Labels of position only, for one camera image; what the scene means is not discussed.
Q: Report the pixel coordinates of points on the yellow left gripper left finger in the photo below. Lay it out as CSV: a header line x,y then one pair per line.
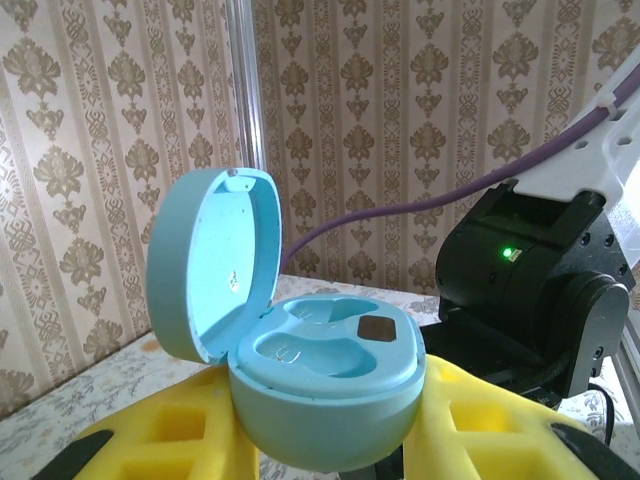
x,y
165,430

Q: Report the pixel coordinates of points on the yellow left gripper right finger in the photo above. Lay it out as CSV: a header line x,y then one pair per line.
x,y
500,440

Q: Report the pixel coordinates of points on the teal earbud charging case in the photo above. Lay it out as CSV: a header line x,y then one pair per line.
x,y
325,415

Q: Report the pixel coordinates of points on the aluminium side rail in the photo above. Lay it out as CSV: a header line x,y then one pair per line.
x,y
631,365

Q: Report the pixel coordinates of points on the aluminium frame post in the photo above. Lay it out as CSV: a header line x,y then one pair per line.
x,y
245,85

